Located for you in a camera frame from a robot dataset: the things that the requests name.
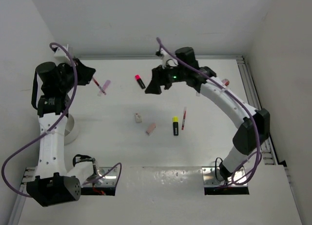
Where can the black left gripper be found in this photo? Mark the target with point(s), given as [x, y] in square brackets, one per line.
[84, 73]

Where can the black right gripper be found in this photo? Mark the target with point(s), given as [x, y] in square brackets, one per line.
[158, 79]

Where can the pink black highlighter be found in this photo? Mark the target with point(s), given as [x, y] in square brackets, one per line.
[140, 81]

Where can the red pen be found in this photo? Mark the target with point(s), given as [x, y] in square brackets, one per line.
[98, 86]

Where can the purple pink highlighter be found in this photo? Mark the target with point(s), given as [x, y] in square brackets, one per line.
[103, 88]

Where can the red pen refill tube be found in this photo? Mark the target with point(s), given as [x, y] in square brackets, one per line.
[184, 118]

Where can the yellow black highlighter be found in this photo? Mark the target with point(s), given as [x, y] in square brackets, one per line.
[175, 125]

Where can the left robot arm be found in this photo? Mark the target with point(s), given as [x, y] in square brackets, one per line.
[52, 183]

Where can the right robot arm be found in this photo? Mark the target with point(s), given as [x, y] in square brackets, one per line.
[253, 125]

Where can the white eraser with label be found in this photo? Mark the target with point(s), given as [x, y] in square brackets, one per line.
[138, 118]

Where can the pink eraser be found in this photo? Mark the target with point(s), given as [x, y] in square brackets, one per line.
[150, 128]

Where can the white round container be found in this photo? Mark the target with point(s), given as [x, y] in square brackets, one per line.
[71, 130]

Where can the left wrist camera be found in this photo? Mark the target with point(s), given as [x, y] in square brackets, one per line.
[61, 56]

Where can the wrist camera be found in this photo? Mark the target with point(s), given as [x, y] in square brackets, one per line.
[165, 57]
[61, 56]

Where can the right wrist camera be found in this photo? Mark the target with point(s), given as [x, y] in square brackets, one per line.
[165, 57]

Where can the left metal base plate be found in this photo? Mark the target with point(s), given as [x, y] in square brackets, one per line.
[103, 183]

